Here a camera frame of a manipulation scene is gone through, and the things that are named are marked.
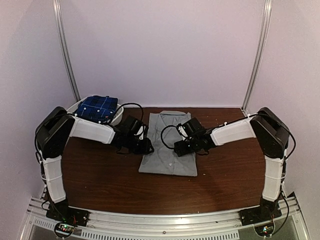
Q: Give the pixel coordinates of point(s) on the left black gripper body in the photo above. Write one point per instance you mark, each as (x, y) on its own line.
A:
(136, 148)

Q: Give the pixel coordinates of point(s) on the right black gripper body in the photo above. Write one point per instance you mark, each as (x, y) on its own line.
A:
(193, 148)

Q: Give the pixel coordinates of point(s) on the grey long sleeve shirt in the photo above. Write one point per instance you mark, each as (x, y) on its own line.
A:
(162, 134)

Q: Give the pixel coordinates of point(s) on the white plastic basket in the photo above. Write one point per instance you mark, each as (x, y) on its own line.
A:
(116, 120)

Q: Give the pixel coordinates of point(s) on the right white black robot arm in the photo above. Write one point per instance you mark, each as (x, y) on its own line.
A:
(271, 133)

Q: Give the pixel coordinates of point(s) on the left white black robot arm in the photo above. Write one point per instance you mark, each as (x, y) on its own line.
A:
(52, 135)

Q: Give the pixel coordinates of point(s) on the blue plaid shirt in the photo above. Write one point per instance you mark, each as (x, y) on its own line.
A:
(97, 109)

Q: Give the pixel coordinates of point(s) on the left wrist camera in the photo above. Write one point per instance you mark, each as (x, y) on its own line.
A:
(143, 131)

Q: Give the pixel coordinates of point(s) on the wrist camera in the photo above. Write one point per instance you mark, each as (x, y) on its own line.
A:
(181, 131)
(143, 131)

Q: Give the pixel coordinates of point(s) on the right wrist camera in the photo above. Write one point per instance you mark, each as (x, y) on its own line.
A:
(181, 131)

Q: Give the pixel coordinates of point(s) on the front aluminium rail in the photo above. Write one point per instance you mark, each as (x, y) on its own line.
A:
(220, 225)

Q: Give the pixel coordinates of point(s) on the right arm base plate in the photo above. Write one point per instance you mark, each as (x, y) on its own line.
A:
(261, 218)

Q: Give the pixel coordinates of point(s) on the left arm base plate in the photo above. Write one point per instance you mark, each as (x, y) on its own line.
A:
(67, 222)

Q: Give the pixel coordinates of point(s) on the right aluminium frame post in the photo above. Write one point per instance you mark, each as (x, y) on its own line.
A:
(263, 35)

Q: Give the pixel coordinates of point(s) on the aluminium frame post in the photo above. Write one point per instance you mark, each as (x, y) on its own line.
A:
(64, 49)
(263, 35)

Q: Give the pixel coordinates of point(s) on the left aluminium frame post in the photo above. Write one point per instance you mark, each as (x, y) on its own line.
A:
(64, 49)

